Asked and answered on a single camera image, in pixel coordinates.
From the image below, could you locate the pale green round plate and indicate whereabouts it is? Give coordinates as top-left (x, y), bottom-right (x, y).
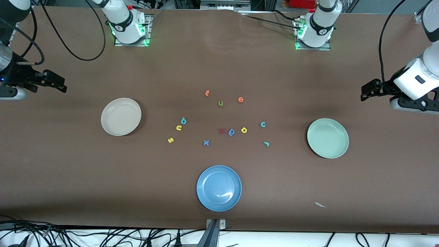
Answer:
top-left (307, 118), bottom-right (349, 159)

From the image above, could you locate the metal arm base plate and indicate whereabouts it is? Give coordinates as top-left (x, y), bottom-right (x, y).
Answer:
top-left (294, 19), bottom-right (332, 51)
top-left (114, 14), bottom-right (152, 47)

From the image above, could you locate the beige round plate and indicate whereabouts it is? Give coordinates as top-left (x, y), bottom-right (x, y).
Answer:
top-left (100, 98), bottom-right (142, 137)

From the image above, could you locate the brown table cover sheet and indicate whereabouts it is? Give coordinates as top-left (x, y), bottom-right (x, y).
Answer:
top-left (0, 6), bottom-right (439, 234)

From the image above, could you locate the silver clamp bracket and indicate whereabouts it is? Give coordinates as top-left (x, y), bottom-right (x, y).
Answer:
top-left (206, 219), bottom-right (226, 230)

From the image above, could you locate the long black looping cable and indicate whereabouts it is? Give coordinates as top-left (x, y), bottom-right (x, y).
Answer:
top-left (39, 0), bottom-right (106, 61)

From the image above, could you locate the grey camera stand post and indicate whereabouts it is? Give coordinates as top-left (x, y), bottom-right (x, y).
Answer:
top-left (197, 220), bottom-right (220, 247)

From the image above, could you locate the aluminium frame rail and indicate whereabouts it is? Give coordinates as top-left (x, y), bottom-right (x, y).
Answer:
top-left (200, 0), bottom-right (251, 11)

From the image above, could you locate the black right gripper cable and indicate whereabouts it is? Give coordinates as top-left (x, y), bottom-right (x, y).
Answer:
top-left (10, 26), bottom-right (45, 66)

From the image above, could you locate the black arm base cable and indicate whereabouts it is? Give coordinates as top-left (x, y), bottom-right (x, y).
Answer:
top-left (244, 10), bottom-right (299, 30)

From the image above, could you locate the blue round plate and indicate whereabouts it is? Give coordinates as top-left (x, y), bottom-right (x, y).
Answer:
top-left (196, 165), bottom-right (242, 212)

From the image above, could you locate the red box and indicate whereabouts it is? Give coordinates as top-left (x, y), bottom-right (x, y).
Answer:
top-left (289, 0), bottom-right (317, 9)

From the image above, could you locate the black floor cable tangle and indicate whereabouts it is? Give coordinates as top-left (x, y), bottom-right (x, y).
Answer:
top-left (0, 214), bottom-right (206, 247)

